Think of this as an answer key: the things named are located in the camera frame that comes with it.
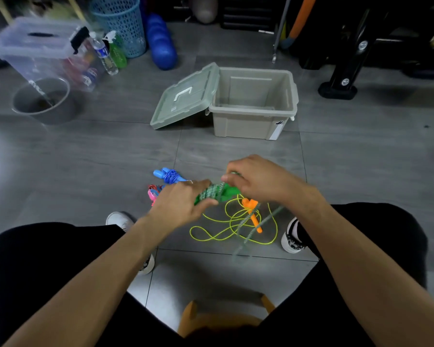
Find green-handled braided jump rope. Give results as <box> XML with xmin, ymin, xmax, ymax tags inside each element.
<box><xmin>193</xmin><ymin>171</ymin><xmax>285</xmax><ymax>257</ymax></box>

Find grey-green box lid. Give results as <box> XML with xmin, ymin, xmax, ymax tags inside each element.
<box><xmin>150</xmin><ymin>62</ymin><xmax>220</xmax><ymax>130</ymax></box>

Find person's right hand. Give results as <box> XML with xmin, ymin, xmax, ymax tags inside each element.
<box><xmin>221</xmin><ymin>154</ymin><xmax>323</xmax><ymax>211</ymax></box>

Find white left shoe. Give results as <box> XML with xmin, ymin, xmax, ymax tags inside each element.
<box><xmin>105</xmin><ymin>211</ymin><xmax>155</xmax><ymax>276</ymax></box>

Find beige exercise ball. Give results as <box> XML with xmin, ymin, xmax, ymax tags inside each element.
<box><xmin>191</xmin><ymin>0</ymin><xmax>218</xmax><ymax>25</ymax></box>

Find hot pink skipping rope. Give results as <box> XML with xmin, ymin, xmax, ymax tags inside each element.
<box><xmin>147</xmin><ymin>184</ymin><xmax>164</xmax><ymax>206</ymax></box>

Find black dumbbell rack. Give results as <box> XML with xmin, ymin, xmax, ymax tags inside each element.
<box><xmin>298</xmin><ymin>0</ymin><xmax>434</xmax><ymax>101</ymax></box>

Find person's leg black trousers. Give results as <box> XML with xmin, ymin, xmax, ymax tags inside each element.
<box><xmin>264</xmin><ymin>202</ymin><xmax>428</xmax><ymax>347</ymax></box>
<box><xmin>0</xmin><ymin>223</ymin><xmax>185</xmax><ymax>347</ymax></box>

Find white shoe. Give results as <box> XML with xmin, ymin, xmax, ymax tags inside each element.
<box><xmin>105</xmin><ymin>211</ymin><xmax>155</xmax><ymax>276</ymax></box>
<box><xmin>281</xmin><ymin>216</ymin><xmax>309</xmax><ymax>254</ymax></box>

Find person's left hand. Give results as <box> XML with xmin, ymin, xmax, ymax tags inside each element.
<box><xmin>147</xmin><ymin>179</ymin><xmax>220</xmax><ymax>232</ymax></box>

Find white right shoe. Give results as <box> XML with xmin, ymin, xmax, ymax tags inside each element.
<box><xmin>281</xmin><ymin>216</ymin><xmax>309</xmax><ymax>254</ymax></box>

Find green spray bottle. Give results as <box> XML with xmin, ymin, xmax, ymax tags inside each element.
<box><xmin>104</xmin><ymin>30</ymin><xmax>128</xmax><ymax>69</ymax></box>

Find light blue mesh basket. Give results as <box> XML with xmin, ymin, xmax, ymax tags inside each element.
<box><xmin>88</xmin><ymin>0</ymin><xmax>147</xmax><ymax>59</ymax></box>

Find orange-handled yellow jump rope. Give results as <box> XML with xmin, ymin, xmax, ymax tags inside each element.
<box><xmin>189</xmin><ymin>195</ymin><xmax>278</xmax><ymax>245</ymax></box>

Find grey metal bowl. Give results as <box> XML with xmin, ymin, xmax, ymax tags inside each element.
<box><xmin>11</xmin><ymin>77</ymin><xmax>77</xmax><ymax>125</ymax></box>

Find person's left leg black trousers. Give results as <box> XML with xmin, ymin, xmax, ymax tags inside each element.
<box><xmin>0</xmin><ymin>223</ymin><xmax>185</xmax><ymax>347</ymax></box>

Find person's right leg black trousers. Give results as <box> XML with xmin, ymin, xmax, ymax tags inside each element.
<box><xmin>264</xmin><ymin>202</ymin><xmax>428</xmax><ymax>347</ymax></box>

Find blue-handled jump rope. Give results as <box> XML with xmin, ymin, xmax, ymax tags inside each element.
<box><xmin>153</xmin><ymin>167</ymin><xmax>188</xmax><ymax>185</ymax></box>

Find grey plastic storage box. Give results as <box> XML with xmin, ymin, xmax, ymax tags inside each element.
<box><xmin>206</xmin><ymin>67</ymin><xmax>299</xmax><ymax>141</ymax></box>

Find person's left forearm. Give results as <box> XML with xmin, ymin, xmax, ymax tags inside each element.
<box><xmin>1</xmin><ymin>216</ymin><xmax>167</xmax><ymax>347</ymax></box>

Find clear water bottle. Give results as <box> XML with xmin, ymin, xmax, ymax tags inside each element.
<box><xmin>88</xmin><ymin>31</ymin><xmax>119</xmax><ymax>76</ymax></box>

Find clear plastic lidded bin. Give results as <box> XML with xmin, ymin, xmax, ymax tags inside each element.
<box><xmin>0</xmin><ymin>16</ymin><xmax>106</xmax><ymax>93</ymax></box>

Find orange and green foam stick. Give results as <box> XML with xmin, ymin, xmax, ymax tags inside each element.
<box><xmin>280</xmin><ymin>0</ymin><xmax>318</xmax><ymax>50</ymax></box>

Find wooden stool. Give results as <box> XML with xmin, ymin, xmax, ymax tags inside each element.
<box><xmin>177</xmin><ymin>294</ymin><xmax>276</xmax><ymax>338</ymax></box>

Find person's right forearm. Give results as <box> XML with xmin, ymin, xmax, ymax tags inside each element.
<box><xmin>300</xmin><ymin>193</ymin><xmax>434</xmax><ymax>347</ymax></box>

